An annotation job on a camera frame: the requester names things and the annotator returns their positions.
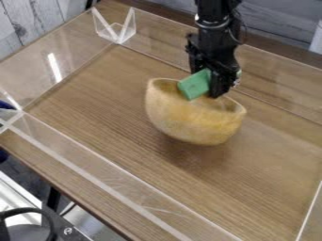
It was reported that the green rectangular block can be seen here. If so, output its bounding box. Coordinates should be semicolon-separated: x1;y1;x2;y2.
178;68;211;101

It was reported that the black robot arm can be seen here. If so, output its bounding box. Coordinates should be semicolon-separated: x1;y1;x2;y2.
186;0;243;99

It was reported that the clear acrylic corner bracket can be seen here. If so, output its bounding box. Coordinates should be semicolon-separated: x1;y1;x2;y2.
91;8;136;45

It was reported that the clear acrylic front barrier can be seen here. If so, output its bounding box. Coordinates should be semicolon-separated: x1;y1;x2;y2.
0;91;243;241

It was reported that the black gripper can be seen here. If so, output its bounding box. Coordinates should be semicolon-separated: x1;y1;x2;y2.
186;22;243;99

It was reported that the black metal base plate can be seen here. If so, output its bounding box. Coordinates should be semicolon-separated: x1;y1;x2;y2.
0;213;95;241

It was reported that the brown wooden bowl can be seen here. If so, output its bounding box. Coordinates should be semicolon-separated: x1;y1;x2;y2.
144;78;247;146

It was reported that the black table leg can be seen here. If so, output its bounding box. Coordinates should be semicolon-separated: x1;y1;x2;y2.
47;187;61;212

